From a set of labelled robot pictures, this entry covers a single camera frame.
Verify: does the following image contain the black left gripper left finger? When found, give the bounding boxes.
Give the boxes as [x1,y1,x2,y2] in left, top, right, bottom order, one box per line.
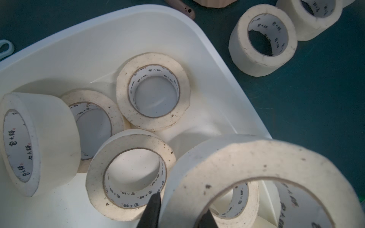
[136,192,161,228]

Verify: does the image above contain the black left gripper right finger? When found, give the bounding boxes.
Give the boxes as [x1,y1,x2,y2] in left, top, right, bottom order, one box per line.
[198,210,218,228]

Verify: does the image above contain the cream masking tape roll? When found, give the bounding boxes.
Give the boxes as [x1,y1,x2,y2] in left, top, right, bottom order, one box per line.
[86,129,176,221]
[228,4,298,77]
[61,89,130,173]
[1,93,81,197]
[116,52,191,131]
[210,181,259,228]
[158,134,365,228]
[276,0,343,41]

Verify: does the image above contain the white plastic storage box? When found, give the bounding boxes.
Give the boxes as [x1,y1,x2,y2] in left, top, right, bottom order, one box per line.
[1,4,270,228]

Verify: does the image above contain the brown slotted litter scoop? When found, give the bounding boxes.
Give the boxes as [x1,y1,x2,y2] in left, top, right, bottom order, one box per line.
[164,0,195,20]

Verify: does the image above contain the beige ribbed flower pot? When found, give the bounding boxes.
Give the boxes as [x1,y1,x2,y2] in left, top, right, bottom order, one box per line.
[194,0,237,9]

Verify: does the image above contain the blue dustpan with brush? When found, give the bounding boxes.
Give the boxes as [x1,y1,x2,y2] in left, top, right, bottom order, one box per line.
[0,40,15,60]

